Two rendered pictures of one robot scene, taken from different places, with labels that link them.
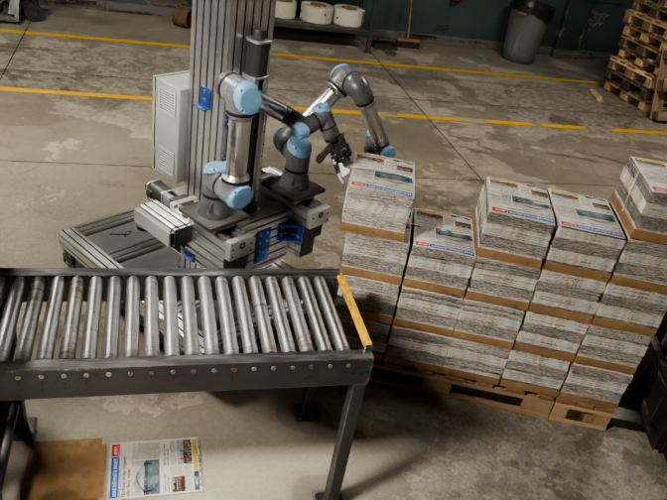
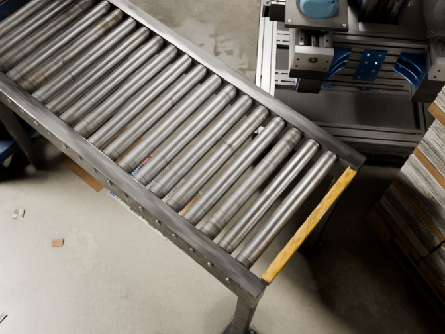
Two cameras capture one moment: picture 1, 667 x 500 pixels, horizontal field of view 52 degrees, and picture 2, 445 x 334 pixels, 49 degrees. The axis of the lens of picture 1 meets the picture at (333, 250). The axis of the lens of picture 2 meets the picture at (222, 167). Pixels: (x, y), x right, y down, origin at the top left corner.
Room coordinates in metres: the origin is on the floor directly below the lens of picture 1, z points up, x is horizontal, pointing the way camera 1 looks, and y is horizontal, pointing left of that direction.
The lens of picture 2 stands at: (1.56, -0.40, 2.09)
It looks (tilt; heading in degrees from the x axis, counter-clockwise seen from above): 62 degrees down; 56
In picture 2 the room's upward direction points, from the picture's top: 2 degrees clockwise
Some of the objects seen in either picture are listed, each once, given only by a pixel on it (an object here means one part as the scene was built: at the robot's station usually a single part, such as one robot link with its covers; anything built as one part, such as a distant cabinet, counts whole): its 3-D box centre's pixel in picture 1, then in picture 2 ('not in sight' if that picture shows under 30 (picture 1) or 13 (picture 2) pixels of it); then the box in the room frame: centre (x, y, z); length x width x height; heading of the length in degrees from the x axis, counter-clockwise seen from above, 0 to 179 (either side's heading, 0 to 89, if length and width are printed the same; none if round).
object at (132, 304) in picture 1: (132, 318); (114, 79); (1.82, 0.64, 0.77); 0.47 x 0.05 x 0.05; 18
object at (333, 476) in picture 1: (342, 445); (242, 318); (1.83, -0.17, 0.34); 0.06 x 0.06 x 0.68; 18
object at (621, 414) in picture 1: (542, 400); not in sight; (2.62, -1.17, 0.05); 1.05 x 0.10 x 0.04; 88
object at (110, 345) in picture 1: (112, 318); (100, 69); (1.80, 0.71, 0.77); 0.47 x 0.05 x 0.05; 18
